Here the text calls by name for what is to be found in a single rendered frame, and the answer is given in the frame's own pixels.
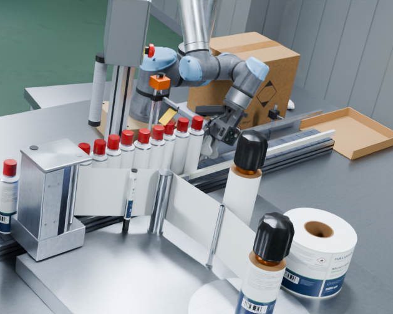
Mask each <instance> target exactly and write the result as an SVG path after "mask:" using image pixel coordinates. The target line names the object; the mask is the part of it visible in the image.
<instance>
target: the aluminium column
mask: <svg viewBox="0 0 393 314"><path fill-rule="evenodd" d="M134 74H135V67H125V66H119V65H114V69H113V74H112V83H111V89H110V98H109V107H108V113H107V122H106V127H105V136H104V140H105V141H106V142H107V141H108V136H109V135H111V134H115V135H119V137H120V141H121V137H122V132H123V131H124V130H126V129H127V122H128V117H129V109H130V101H131V96H132V87H133V79H134ZM106 146H107V144H106Z"/></svg>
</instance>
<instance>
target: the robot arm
mask: <svg viewBox="0 0 393 314"><path fill-rule="evenodd" d="M218 3H219V0H178V6H179V11H180V20H181V25H182V34H183V42H182V43H181V44H180V45H179V46H178V52H177V53H176V52H175V51H174V50H173V49H169V48H167V47H166V48H163V47H155V53H154V56H153V57H152V58H148V56H147V55H145V54H144V58H143V64H142V65H141V66H140V67H139V70H138V77H137V84H136V89H135V93H134V95H133V97H132V99H131V101H130V109H129V116H130V117H131V118H133V119H134V120H137V121H140V122H143V123H149V119H150V111H151V107H152V100H151V99H150V97H151V94H153V91H154V88H153V87H151V86H150V85H149V83H150V76H154V75H157V74H158V73H159V72H163V73H166V74H165V76H166V77H167V78H169V79H170V86H169V88H167V89H163V93H162V94H164V97H166V98H168V99H169V95H170V89H171V88H173V87H199V86H204V85H207V84H208V83H210V82H211V81H212V80H231V81H233V82H234V83H233V85H232V87H231V88H230V89H229V91H228V93H227V94H226V96H225V98H226V99H224V101H223V103H224V104H226V105H227V106H226V105H207V106H206V105H202V106H196V107H195V113H196V114H198V115H200V116H201V117H211V118H210V119H209V120H208V121H207V123H206V124H205V126H204V127H203V128H202V130H203V131H204V135H203V141H202V145H201V151H200V157H199V160H198V162H199V161H201V160H202V159H203V158H204V157H209V158H213V159H215V158H217V157H218V152H217V150H216V148H217V146H218V145H219V141H222V142H224V143H226V144H227V145H230V146H233V145H234V144H235V142H236V140H237V139H238V137H239V135H240V134H241V132H240V130H241V128H240V130H239V129H237V127H238V126H239V123H240V121H241V120H242V118H243V117H245V118H246V117H247V116H248V114H247V113H245V111H244V109H245V110H246V109H247V107H248V105H249V104H250V102H251V101H252V98H253V97H254V95H255V94H256V92H257V91H258V89H259V87H260V86H261V84H262V83H263V81H264V80H265V77H266V75H267V73H268V72H269V67H268V66H267V65H266V64H264V63H263V62H261V61H260V60H258V59H256V58H254V57H249V59H248V60H247V61H245V60H243V59H241V58H239V57H238V56H236V55H235V54H231V53H228V52H224V53H222V54H220V55H219V56H212V51H211V49H210V48H209V45H210V40H211V35H212V31H213V26H214V23H215V17H216V12H217V9H218ZM169 108H170V105H169V104H167V103H165V102H164V101H163V100H162V101H161V104H160V112H159V116H158V123H157V124H162V123H160V122H159V120H160V119H161V117H163V115H164V114H165V113H166V112H167V111H168V109H169ZM209 135H212V137H211V136H209Z"/></svg>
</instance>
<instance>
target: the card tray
mask: <svg viewBox="0 0 393 314"><path fill-rule="evenodd" d="M311 128H314V129H317V130H318V131H320V132H322V133H323V132H325V131H329V130H335V131H336V132H335V134H334V136H330V138H332V139H333V140H334V141H335V143H334V147H333V150H334V151H337V152H338V153H340V154H342V155H343V156H345V157H347V158H348V159H350V160H354V159H357V158H360V157H362V156H365V155H369V154H371V153H375V152H376V151H380V150H383V149H386V148H388V147H391V146H393V130H391V129H389V128H387V127H386V126H384V125H381V124H380V123H378V122H376V121H374V120H372V119H370V118H369V117H367V116H365V115H363V114H361V113H359V112H357V111H355V110H354V109H352V108H350V107H347V108H343V109H340V110H336V111H333V112H329V113H325V114H322V115H318V116H315V117H311V118H307V119H304V120H301V123H300V126H299V130H301V131H304V130H308V129H311Z"/></svg>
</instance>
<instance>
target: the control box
mask: <svg viewBox="0 0 393 314"><path fill-rule="evenodd" d="M151 5H152V1H151V0H109V1H108V6H107V17H106V22H105V32H104V62H105V64H108V65H119V66H125V67H135V68H139V67H140V66H141V65H142V64H143V58H144V54H145V43H146V38H147V30H148V22H149V17H150V9H151Z"/></svg>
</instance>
